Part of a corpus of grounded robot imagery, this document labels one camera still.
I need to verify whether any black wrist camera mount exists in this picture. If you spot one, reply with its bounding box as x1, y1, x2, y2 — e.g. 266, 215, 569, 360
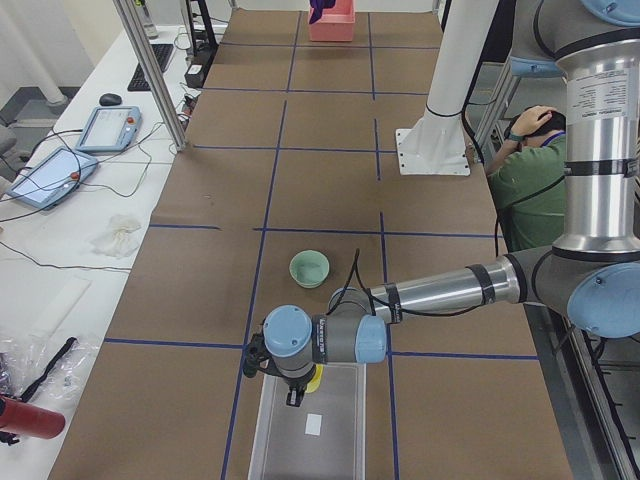
242, 333, 273, 378

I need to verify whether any black computer mouse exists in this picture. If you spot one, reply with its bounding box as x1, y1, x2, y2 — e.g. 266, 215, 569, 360
99, 93, 122, 107

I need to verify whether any mint green bowl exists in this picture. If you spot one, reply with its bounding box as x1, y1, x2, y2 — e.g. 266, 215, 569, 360
289, 250, 330, 289

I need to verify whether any near teach pendant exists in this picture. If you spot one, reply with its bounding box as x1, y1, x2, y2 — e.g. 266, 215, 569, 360
6, 147, 98, 209

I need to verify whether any black keyboard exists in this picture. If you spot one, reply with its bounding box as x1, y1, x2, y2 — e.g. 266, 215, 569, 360
127, 43, 176, 92

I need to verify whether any clear plastic bin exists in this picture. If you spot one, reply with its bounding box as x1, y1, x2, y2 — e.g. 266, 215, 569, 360
248, 364, 366, 479

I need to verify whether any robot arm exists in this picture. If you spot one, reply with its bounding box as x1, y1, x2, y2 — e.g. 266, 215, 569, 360
242, 1, 639, 407

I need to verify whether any black strap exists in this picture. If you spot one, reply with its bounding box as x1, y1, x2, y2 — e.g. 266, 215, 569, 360
19, 336, 79, 404

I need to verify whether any red cylinder bottle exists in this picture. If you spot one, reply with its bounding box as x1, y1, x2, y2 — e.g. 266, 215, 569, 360
1, 397, 66, 439

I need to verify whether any crumpled white tissue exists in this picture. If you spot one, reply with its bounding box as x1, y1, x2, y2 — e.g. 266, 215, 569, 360
90, 214, 141, 258

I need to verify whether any pink plastic tray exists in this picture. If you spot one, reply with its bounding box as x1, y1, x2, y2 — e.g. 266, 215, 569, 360
308, 0, 355, 42

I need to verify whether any person in green shirt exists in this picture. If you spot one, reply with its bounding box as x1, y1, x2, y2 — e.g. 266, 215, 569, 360
486, 105, 567, 252

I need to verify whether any far teach pendant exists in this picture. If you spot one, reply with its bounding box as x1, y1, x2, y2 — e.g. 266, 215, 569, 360
75, 105, 142, 155

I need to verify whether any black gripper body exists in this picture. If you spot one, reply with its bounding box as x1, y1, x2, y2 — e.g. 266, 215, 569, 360
283, 372, 313, 391

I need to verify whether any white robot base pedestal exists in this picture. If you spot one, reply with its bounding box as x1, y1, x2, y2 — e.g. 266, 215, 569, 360
396, 0, 499, 176

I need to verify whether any aluminium frame post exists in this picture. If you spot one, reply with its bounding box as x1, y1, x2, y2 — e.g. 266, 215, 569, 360
113, 0, 187, 152

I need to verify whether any teach pendant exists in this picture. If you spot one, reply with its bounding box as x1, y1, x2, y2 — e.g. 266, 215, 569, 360
75, 105, 142, 155
6, 147, 98, 209

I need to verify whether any purple microfiber cloth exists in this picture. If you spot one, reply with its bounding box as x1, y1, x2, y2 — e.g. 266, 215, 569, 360
308, 0, 336, 24

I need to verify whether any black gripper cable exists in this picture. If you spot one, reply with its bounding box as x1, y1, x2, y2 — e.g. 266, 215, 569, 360
327, 248, 489, 321

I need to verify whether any yellow plastic cup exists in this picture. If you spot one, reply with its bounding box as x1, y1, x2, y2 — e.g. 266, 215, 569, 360
305, 364, 324, 394

